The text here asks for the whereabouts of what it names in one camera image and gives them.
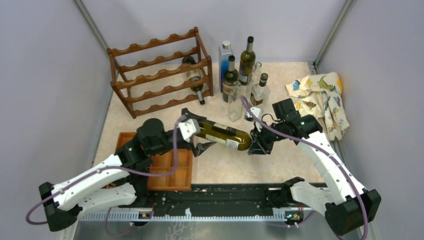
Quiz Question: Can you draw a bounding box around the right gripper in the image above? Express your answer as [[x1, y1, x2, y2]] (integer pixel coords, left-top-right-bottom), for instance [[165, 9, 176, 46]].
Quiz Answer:
[[248, 119, 286, 154]]

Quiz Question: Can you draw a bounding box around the green wine bottle white label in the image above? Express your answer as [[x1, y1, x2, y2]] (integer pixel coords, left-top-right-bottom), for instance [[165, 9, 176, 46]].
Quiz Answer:
[[196, 119, 252, 151]]

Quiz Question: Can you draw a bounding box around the green wine bottle dark label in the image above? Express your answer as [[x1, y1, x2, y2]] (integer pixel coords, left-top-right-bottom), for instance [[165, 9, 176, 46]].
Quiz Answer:
[[181, 56, 206, 105]]

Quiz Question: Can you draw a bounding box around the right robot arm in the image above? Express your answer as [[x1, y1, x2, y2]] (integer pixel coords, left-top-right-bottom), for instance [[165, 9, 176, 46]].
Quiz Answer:
[[241, 96, 382, 240]]

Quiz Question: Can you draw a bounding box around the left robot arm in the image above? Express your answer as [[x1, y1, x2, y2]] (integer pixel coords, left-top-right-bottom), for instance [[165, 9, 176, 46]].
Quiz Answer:
[[36, 108, 214, 232]]

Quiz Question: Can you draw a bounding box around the clear square glass bottle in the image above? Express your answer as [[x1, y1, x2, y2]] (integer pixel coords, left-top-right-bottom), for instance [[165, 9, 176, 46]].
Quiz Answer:
[[227, 81, 243, 122]]

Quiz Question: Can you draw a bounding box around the clear liquor bottle black cap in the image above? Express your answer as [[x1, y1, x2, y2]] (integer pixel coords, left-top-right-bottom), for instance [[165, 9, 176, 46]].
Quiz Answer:
[[249, 73, 271, 111]]

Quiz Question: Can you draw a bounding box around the dark bottle brown label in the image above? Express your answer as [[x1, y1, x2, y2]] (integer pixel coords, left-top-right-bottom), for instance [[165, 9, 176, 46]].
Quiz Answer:
[[222, 55, 239, 103]]

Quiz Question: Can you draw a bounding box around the wooden wine rack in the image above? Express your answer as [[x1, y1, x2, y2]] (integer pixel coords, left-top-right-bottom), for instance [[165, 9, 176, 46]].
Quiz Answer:
[[106, 27, 214, 119]]

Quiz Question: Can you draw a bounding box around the clear tall glass bottle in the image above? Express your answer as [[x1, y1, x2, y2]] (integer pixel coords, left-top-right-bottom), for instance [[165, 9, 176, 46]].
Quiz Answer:
[[244, 62, 263, 106]]

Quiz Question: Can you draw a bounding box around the blue square glass bottle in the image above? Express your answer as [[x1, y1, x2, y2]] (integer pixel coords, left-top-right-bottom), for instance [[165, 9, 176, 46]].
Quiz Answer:
[[218, 40, 233, 93]]

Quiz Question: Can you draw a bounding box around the tall green wine bottle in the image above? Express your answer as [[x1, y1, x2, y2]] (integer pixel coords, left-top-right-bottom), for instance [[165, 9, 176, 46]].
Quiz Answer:
[[238, 36, 256, 86]]

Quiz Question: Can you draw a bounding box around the wooden compartment tray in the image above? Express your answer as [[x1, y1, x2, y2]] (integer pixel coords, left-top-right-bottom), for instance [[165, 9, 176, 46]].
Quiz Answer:
[[106, 148, 193, 193]]

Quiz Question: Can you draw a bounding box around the dinosaur print cloth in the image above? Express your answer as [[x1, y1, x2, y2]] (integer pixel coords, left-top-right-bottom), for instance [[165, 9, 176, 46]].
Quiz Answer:
[[285, 71, 350, 141]]

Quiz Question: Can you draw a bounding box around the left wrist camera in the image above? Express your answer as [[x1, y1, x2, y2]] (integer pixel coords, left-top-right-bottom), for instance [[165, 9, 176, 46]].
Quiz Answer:
[[177, 119, 201, 143]]

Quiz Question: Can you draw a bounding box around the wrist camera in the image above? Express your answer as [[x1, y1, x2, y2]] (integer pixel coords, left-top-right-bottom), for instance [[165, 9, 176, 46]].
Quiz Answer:
[[177, 119, 201, 143], [244, 106, 263, 132]]

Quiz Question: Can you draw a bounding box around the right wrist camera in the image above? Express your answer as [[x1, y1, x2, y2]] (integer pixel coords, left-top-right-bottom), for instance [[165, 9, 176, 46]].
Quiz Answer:
[[244, 106, 263, 132]]

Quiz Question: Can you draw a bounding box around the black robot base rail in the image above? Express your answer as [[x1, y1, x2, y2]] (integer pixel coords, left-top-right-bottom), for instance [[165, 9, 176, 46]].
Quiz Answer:
[[121, 183, 304, 220]]

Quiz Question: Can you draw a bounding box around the aluminium corner frame post right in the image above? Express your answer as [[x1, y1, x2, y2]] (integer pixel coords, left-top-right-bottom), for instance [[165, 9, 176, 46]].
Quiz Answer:
[[312, 0, 356, 72]]

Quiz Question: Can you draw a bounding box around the aluminium corner frame post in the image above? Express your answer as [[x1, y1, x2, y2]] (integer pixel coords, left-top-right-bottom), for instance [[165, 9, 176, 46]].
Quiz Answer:
[[73, 0, 109, 56], [312, 0, 356, 72]]

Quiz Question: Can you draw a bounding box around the aluminium corner frame post left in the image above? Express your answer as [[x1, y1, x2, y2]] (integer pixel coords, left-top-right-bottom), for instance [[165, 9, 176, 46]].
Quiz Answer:
[[73, 0, 109, 56]]

